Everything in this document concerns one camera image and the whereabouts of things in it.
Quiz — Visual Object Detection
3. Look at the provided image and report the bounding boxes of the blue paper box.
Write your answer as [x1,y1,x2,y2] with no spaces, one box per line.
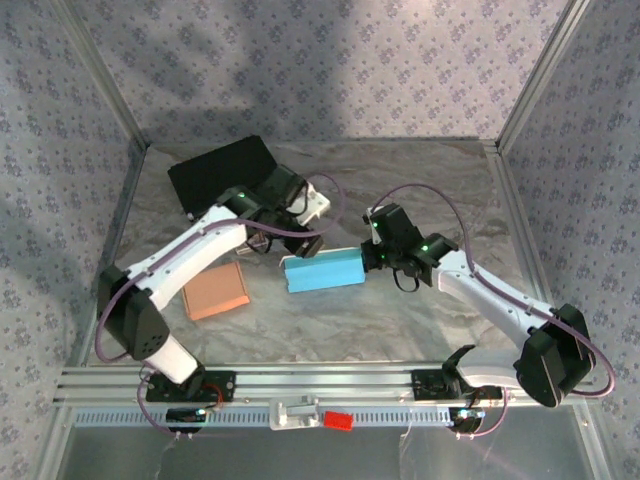
[279,247,366,295]

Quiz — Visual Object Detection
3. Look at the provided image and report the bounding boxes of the orange paper box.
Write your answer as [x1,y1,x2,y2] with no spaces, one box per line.
[181,261,251,321]

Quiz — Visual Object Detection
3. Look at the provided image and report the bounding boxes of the black hard case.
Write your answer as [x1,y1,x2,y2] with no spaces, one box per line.
[167,137,281,221]

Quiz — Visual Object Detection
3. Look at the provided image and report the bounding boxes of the red plastic block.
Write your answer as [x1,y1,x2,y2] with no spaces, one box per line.
[323,410,355,431]

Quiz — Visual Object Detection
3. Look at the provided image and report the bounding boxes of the small black electronics module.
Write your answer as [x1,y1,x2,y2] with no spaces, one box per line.
[447,407,486,434]
[166,407,208,434]

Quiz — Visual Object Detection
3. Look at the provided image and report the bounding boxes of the clear acrylic panel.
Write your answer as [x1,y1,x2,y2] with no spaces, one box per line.
[47,405,619,480]

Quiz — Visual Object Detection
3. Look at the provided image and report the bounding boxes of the black looped camera cable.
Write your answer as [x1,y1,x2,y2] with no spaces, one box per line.
[392,267,422,294]

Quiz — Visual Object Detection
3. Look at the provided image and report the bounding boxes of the aluminium table side rail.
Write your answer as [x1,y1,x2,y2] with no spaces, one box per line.
[484,140,574,364]
[62,139,151,369]

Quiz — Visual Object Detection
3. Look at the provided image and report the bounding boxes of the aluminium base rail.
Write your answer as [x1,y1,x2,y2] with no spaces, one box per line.
[52,362,599,407]

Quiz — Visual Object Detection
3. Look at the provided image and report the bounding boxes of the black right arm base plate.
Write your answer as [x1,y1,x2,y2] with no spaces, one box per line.
[411,368,504,401]

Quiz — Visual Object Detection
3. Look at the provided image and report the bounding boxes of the slotted grey cable duct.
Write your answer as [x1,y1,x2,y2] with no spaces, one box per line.
[74,405,484,429]

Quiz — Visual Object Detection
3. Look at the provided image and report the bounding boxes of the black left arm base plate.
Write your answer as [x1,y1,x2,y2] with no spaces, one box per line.
[144,370,237,404]

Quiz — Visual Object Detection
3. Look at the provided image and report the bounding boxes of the white clamp bracket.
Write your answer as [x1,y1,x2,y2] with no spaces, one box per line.
[268,394,321,431]

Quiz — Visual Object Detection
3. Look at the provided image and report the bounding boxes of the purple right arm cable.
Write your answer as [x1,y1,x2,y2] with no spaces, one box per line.
[372,183,616,441]

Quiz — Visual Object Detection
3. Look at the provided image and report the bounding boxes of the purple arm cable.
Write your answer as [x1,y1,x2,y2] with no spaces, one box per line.
[96,172,344,441]
[372,183,616,441]

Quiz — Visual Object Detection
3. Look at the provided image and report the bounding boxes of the aluminium frame post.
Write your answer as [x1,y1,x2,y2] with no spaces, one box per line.
[494,0,594,151]
[52,0,154,149]

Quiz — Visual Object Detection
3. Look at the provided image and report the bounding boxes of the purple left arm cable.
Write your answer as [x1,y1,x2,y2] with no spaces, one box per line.
[96,172,344,441]

